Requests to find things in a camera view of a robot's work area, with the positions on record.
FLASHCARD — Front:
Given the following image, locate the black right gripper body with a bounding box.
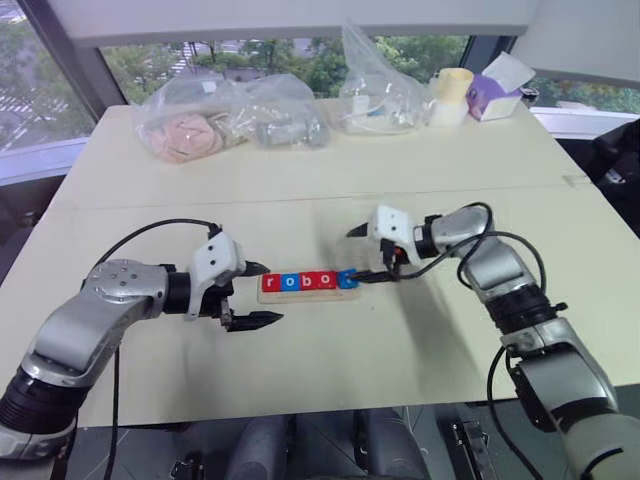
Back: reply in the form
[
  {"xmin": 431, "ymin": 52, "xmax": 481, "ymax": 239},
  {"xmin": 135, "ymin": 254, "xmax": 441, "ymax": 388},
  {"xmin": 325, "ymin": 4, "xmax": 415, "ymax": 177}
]
[{"xmin": 367, "ymin": 222, "xmax": 408, "ymax": 282}]

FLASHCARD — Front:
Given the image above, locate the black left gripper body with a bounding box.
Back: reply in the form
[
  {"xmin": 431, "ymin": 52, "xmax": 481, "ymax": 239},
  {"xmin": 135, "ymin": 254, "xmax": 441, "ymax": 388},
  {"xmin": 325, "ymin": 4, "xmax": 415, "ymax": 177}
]
[{"xmin": 198, "ymin": 260, "xmax": 251, "ymax": 332}]

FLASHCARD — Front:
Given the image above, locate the row of letter blocks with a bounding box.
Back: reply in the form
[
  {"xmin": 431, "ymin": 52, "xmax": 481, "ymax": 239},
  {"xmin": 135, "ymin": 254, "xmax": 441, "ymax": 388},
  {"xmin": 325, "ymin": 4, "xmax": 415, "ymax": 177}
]
[{"xmin": 257, "ymin": 272, "xmax": 362, "ymax": 304}]

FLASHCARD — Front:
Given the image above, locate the grey bagged item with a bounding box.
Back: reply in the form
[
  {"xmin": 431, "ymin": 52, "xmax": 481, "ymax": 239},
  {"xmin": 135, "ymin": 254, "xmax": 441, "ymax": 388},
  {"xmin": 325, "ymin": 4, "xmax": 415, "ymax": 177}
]
[{"xmin": 255, "ymin": 119, "xmax": 329, "ymax": 150}]

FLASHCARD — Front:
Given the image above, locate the dark rounded shape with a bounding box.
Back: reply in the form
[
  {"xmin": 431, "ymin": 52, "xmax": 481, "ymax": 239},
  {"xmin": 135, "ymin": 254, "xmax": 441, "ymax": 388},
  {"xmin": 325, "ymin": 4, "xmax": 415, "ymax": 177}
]
[
  {"xmin": 353, "ymin": 405, "xmax": 429, "ymax": 480},
  {"xmin": 227, "ymin": 413, "xmax": 299, "ymax": 480}
]

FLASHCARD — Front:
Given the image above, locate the pink soft item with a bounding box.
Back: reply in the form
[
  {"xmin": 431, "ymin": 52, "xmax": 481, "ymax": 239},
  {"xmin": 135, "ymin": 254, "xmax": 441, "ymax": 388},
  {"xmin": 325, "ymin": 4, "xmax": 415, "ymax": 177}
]
[{"xmin": 142, "ymin": 113, "xmax": 226, "ymax": 164}]

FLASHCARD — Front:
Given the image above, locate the tall clear plastic bag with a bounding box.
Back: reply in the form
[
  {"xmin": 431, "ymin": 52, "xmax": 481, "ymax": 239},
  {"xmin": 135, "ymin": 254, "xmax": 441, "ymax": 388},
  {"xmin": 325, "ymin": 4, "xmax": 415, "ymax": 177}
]
[{"xmin": 337, "ymin": 18, "xmax": 441, "ymax": 136}]

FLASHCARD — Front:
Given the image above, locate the wide clear plastic bag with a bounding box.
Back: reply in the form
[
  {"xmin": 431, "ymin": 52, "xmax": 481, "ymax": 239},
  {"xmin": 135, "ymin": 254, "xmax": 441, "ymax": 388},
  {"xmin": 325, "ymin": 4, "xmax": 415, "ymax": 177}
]
[{"xmin": 130, "ymin": 74, "xmax": 331, "ymax": 165}]

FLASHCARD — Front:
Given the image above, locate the purple tissue box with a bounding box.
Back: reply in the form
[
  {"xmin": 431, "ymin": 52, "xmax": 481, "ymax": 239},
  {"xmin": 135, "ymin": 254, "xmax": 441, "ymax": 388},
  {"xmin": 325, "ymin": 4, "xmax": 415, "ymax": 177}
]
[{"xmin": 465, "ymin": 72, "xmax": 524, "ymax": 122}]

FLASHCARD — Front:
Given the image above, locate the dark furniture beside table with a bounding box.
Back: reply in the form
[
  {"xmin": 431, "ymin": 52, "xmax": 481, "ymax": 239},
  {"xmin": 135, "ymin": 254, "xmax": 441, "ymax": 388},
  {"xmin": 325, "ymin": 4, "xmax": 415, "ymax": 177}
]
[{"xmin": 0, "ymin": 174, "xmax": 69, "ymax": 284}]

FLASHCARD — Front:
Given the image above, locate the white tissue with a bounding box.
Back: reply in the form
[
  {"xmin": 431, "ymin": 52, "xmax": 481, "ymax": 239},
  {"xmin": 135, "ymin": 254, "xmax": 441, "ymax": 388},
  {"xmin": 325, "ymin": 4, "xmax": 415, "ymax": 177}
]
[{"xmin": 481, "ymin": 52, "xmax": 536, "ymax": 95}]

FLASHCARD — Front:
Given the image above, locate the black chair beside table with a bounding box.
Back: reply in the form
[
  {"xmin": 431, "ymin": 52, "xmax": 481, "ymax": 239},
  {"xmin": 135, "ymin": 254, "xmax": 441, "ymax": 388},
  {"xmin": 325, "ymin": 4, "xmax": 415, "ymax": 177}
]
[{"xmin": 589, "ymin": 119, "xmax": 640, "ymax": 201}]

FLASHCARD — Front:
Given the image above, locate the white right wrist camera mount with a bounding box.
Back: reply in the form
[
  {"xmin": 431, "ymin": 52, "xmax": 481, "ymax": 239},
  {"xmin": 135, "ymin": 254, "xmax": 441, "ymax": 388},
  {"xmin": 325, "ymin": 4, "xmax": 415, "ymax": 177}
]
[{"xmin": 367, "ymin": 203, "xmax": 421, "ymax": 266}]

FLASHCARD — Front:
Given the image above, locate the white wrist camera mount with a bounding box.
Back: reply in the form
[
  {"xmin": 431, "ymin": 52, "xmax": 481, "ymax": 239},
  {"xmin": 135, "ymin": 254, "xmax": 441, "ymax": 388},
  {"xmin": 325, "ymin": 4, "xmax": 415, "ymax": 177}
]
[
  {"xmin": 367, "ymin": 203, "xmax": 421, "ymax": 266},
  {"xmin": 183, "ymin": 238, "xmax": 247, "ymax": 321}
]

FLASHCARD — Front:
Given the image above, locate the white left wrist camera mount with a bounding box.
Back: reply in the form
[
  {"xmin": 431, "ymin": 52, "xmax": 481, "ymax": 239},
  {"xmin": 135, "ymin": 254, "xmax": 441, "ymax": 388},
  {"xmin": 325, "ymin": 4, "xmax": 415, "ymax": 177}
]
[{"xmin": 183, "ymin": 238, "xmax": 247, "ymax": 321}]

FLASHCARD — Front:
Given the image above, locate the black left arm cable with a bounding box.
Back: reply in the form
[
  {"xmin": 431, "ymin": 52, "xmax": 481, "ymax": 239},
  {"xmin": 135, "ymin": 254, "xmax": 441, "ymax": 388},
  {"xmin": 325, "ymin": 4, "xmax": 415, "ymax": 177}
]
[{"xmin": 92, "ymin": 217, "xmax": 224, "ymax": 480}]

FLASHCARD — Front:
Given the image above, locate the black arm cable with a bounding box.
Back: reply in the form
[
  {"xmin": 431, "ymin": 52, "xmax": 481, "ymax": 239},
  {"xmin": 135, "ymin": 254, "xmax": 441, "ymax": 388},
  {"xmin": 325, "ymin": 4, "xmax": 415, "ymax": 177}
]
[
  {"xmin": 92, "ymin": 217, "xmax": 224, "ymax": 480},
  {"xmin": 382, "ymin": 201, "xmax": 569, "ymax": 480}
]

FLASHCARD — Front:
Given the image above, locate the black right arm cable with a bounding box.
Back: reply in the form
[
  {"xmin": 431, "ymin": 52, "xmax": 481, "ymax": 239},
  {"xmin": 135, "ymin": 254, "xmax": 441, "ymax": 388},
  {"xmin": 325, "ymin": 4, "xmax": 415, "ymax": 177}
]
[{"xmin": 382, "ymin": 201, "xmax": 569, "ymax": 480}]

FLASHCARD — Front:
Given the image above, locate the black metal bracket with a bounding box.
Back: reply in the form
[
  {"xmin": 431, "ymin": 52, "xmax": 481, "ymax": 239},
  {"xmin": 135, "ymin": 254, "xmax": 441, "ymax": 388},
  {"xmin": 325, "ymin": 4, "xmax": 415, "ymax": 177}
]
[
  {"xmin": 437, "ymin": 404, "xmax": 496, "ymax": 480},
  {"xmin": 168, "ymin": 451, "xmax": 207, "ymax": 480}
]

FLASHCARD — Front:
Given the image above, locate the dark window frame post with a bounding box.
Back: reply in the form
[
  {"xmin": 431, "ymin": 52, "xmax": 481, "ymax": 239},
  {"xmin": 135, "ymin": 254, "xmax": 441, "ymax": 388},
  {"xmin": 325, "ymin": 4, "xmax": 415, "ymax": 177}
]
[{"xmin": 19, "ymin": 0, "xmax": 109, "ymax": 132}]

